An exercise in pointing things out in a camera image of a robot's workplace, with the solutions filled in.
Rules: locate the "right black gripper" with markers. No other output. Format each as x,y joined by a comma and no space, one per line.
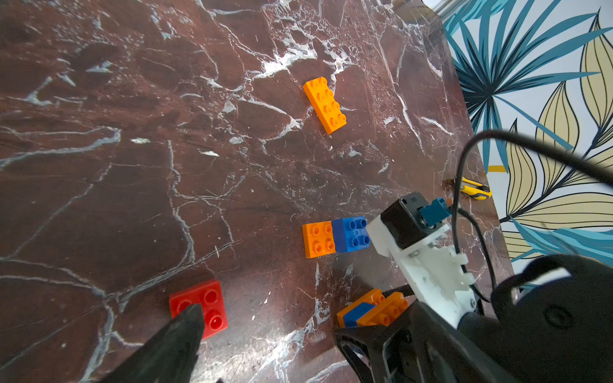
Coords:
379,353

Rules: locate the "blue square lego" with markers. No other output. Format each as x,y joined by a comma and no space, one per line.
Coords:
352,316
350,234

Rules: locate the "red square lego brick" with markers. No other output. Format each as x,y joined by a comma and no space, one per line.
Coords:
209,295

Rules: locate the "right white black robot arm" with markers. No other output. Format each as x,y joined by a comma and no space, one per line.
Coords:
553,323

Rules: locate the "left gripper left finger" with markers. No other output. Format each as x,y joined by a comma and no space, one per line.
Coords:
169,356

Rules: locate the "yellow utility knife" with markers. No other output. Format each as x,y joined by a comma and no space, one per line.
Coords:
470,188

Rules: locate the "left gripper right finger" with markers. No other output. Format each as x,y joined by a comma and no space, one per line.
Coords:
444,354

